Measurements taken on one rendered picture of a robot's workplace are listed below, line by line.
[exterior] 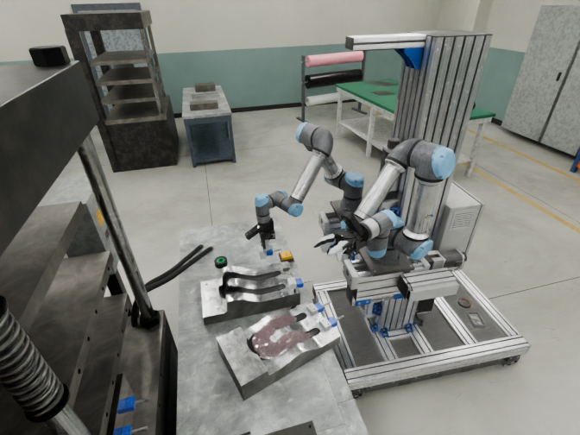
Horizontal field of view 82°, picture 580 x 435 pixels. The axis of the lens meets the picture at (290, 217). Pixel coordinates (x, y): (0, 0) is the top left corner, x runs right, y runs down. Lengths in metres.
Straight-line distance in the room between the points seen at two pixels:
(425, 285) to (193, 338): 1.17
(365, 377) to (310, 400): 0.80
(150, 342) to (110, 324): 0.28
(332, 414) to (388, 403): 1.02
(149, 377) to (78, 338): 0.53
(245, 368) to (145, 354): 0.54
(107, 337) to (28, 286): 0.55
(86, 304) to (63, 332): 0.12
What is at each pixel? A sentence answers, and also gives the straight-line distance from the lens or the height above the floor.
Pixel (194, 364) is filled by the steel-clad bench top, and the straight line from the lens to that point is 1.68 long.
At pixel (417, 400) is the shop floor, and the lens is 2.56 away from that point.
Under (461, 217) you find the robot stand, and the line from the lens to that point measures 2.01.
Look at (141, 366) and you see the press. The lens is 1.78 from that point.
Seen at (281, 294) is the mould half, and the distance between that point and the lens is 1.76.
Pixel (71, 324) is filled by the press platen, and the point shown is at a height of 1.29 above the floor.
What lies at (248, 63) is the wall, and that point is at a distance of 7.94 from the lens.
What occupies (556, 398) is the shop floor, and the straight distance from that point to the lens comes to 2.95.
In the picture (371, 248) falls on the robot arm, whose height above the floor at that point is 1.33.
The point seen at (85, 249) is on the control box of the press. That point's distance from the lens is 1.76.
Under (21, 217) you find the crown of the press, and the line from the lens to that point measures 0.82.
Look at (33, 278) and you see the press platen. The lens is 1.16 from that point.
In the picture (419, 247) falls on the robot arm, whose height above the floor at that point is 1.24.
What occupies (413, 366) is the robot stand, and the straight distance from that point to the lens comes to 2.42.
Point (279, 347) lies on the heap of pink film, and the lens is 1.55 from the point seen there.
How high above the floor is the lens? 2.16
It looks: 33 degrees down
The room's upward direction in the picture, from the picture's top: 1 degrees counter-clockwise
